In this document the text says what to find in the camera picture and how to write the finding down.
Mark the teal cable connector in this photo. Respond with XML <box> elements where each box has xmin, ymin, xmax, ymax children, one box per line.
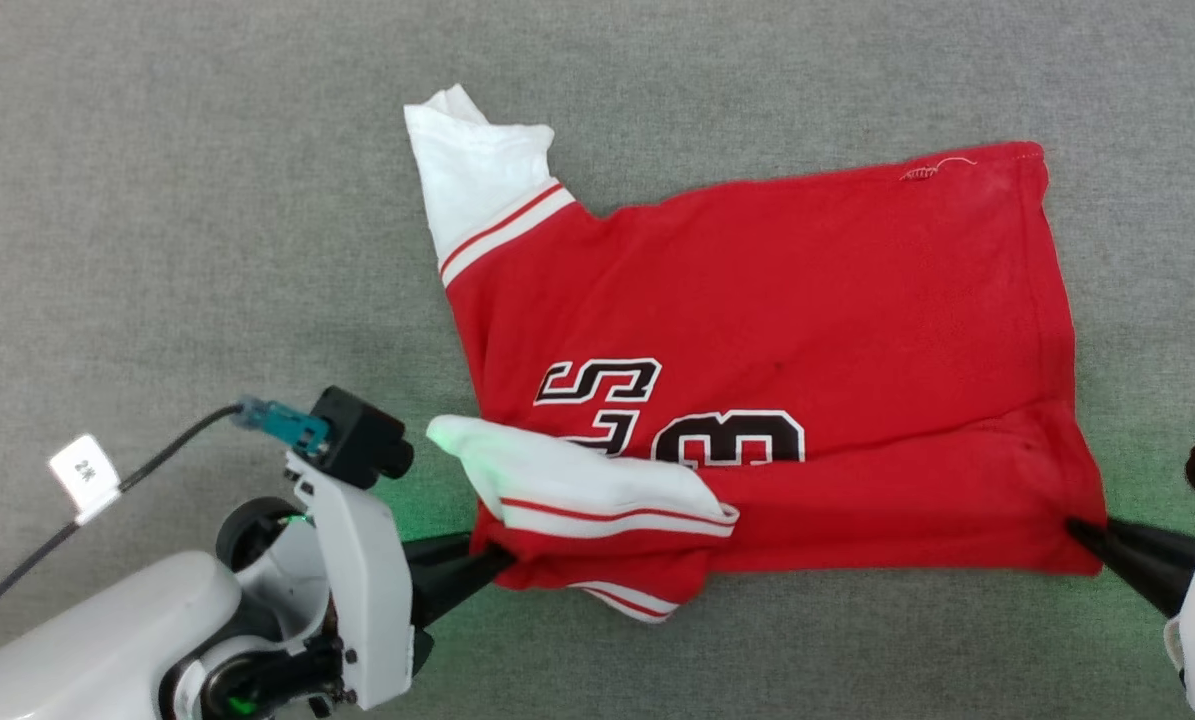
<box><xmin>231</xmin><ymin>396</ymin><xmax>331</xmax><ymax>454</ymax></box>

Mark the white cable label tag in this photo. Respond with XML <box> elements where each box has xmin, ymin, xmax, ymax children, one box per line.
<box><xmin>48</xmin><ymin>432</ymin><xmax>122</xmax><ymax>527</ymax></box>

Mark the grey-green fabric sofa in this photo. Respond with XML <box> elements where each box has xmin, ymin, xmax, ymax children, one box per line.
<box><xmin>0</xmin><ymin>0</ymin><xmax>1195</xmax><ymax>720</ymax></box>

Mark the red and white jersey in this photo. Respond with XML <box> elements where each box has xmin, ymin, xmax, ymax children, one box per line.
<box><xmin>403</xmin><ymin>84</ymin><xmax>1109</xmax><ymax>625</ymax></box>

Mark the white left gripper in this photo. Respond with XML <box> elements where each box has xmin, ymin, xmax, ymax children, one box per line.
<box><xmin>286</xmin><ymin>454</ymin><xmax>517</xmax><ymax>712</ymax></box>

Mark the thin black cable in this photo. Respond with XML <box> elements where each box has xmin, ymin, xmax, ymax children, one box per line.
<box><xmin>0</xmin><ymin>404</ymin><xmax>244</xmax><ymax>637</ymax></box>

